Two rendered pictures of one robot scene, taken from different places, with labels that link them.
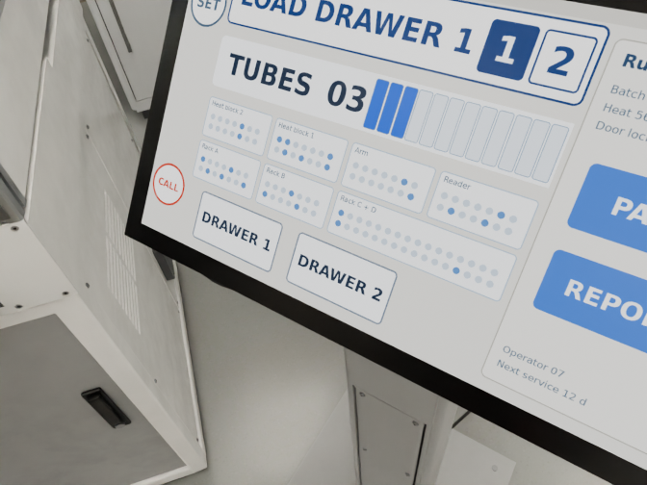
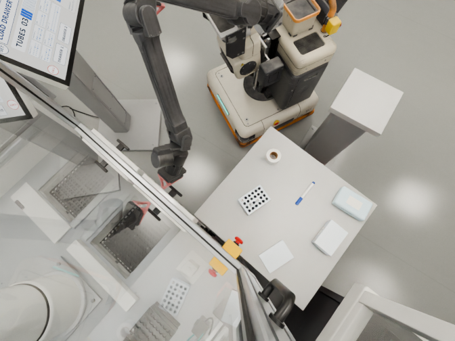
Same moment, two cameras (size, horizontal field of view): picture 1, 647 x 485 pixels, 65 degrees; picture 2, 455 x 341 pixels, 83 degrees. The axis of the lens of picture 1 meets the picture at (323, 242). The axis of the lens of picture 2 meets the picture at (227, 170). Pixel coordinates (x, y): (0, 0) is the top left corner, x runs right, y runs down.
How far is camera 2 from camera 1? 1.33 m
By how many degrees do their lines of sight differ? 51
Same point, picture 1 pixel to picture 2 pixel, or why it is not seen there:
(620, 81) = not seen: outside the picture
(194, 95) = (28, 57)
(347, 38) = (11, 17)
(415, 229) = (51, 16)
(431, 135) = (31, 8)
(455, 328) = (68, 15)
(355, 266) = (61, 30)
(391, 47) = (13, 10)
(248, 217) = (57, 50)
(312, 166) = (42, 32)
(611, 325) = not seen: outside the picture
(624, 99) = not seen: outside the picture
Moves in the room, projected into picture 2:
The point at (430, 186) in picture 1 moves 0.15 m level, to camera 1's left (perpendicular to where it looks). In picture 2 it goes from (42, 11) to (57, 34)
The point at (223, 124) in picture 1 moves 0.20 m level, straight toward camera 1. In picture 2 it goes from (34, 51) to (72, 21)
